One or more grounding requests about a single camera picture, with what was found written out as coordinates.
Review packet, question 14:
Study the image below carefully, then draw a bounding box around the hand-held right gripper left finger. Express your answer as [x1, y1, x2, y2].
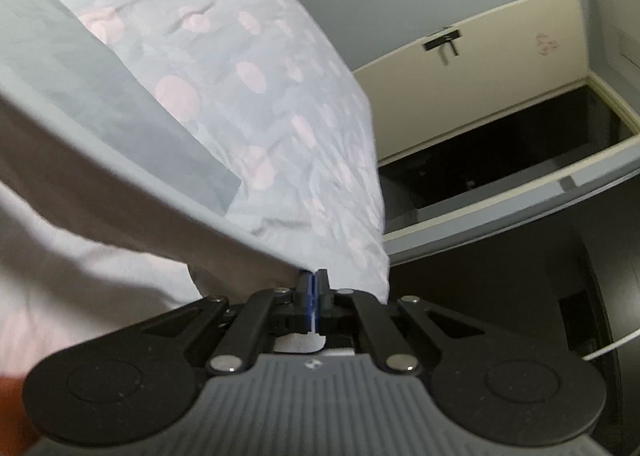
[141, 269, 314, 376]

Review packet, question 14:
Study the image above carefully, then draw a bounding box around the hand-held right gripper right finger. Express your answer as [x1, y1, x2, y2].
[313, 268, 482, 376]

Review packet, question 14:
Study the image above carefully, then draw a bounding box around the light grey sock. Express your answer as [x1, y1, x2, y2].
[0, 0, 326, 377]

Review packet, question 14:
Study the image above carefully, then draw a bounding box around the polka-dot bedsheet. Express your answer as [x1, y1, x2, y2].
[12, 0, 392, 306]

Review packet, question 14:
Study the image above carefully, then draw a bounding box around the cream door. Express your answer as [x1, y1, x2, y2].
[352, 0, 594, 168]

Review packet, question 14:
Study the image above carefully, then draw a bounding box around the white cabinet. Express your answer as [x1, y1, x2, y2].
[581, 0, 640, 104]

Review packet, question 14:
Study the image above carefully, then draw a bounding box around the black door handle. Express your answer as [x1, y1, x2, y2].
[423, 27, 460, 68]

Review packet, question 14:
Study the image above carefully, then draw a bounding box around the white cable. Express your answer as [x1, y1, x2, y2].
[581, 325, 640, 363]

